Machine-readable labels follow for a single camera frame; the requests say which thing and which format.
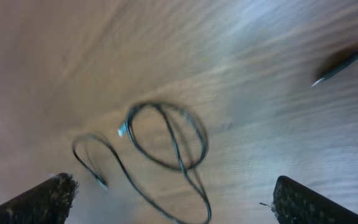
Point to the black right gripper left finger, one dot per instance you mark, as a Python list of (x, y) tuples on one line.
[(48, 202)]

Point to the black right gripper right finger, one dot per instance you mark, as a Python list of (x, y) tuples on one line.
[(294, 203)]

